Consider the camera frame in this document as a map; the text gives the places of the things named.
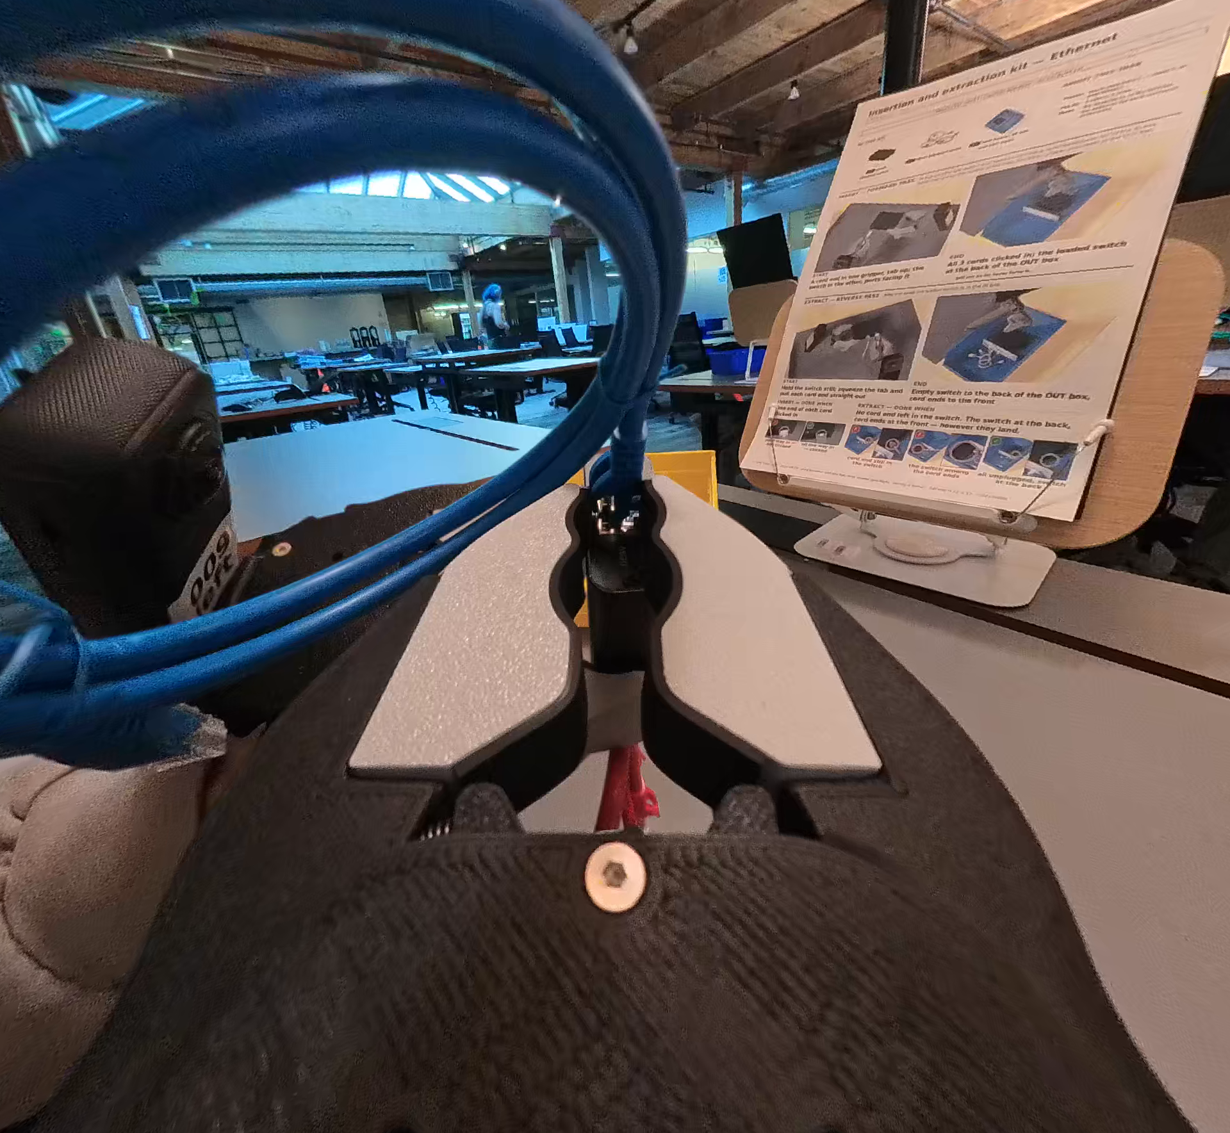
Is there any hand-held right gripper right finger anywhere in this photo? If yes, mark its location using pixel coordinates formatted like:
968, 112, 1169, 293
637, 482, 883, 814

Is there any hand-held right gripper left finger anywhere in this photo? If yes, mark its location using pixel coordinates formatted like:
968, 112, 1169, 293
345, 485, 591, 814

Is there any black ethernet splitter box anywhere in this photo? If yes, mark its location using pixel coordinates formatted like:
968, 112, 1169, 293
577, 490, 656, 676

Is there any red ethernet cable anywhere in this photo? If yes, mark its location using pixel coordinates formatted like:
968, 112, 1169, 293
594, 740, 662, 837

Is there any yellow plastic bin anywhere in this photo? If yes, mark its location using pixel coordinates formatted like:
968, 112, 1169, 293
566, 448, 718, 632

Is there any person's left forearm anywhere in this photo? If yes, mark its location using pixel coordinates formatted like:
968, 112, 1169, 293
0, 731, 234, 1129

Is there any white board stand base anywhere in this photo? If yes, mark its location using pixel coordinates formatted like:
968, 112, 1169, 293
795, 504, 1057, 609

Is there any wood-edged office table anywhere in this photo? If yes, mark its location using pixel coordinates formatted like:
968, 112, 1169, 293
452, 355, 603, 420
223, 410, 584, 545

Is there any black monitor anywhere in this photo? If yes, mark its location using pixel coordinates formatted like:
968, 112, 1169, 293
716, 212, 795, 287

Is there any printed instruction sheet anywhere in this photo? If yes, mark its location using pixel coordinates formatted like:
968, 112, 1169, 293
737, 0, 1230, 524

